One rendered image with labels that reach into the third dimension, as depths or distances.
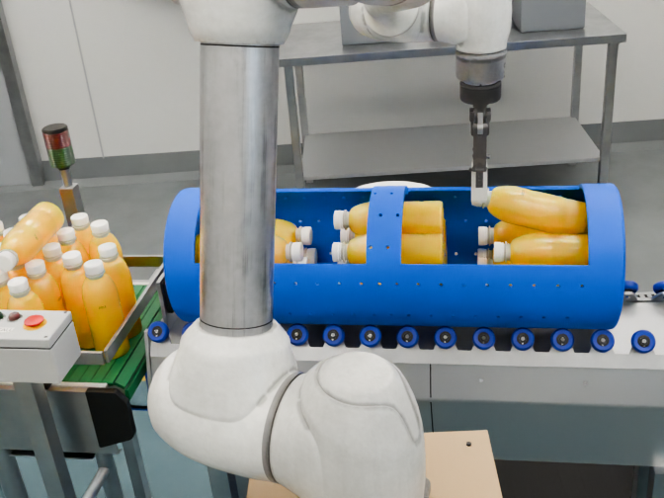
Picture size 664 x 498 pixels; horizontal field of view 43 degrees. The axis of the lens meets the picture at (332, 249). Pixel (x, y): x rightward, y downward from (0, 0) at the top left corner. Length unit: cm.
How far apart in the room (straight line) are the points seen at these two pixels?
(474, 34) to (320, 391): 73
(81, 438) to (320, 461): 90
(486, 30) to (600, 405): 76
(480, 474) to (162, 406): 49
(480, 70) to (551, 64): 354
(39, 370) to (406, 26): 91
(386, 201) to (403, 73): 336
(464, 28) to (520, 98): 359
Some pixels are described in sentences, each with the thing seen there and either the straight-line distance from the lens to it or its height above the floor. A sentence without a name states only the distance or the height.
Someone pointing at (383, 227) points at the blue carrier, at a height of 120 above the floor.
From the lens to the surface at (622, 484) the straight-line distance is 263.
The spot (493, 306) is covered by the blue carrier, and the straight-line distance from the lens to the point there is 163.
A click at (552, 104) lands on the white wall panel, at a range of 516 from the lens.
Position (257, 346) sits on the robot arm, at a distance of 113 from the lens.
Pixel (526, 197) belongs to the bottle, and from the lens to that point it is 167.
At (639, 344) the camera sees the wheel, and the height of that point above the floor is 96.
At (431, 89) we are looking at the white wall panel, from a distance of 502.
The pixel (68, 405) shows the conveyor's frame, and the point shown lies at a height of 86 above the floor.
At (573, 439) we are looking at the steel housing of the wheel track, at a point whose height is 72.
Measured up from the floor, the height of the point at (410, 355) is 93.
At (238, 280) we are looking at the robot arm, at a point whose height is 138.
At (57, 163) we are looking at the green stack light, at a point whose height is 117.
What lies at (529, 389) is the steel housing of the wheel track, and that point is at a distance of 174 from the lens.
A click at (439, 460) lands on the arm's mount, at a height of 101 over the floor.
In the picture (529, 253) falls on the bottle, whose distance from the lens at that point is 164.
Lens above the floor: 191
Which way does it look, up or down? 27 degrees down
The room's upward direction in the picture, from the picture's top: 5 degrees counter-clockwise
